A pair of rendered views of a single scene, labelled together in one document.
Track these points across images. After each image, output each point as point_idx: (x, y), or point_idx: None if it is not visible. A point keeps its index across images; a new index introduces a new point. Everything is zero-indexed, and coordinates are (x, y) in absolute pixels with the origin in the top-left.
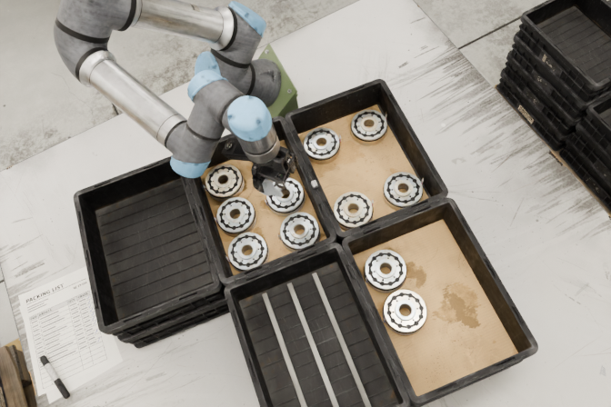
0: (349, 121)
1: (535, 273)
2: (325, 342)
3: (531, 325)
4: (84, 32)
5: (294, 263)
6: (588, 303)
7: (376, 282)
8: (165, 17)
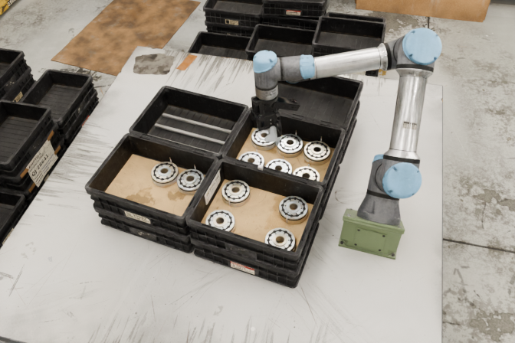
0: (297, 240)
1: (116, 279)
2: (191, 141)
3: (102, 249)
4: (397, 41)
5: (230, 134)
6: (74, 287)
7: (189, 171)
8: (398, 95)
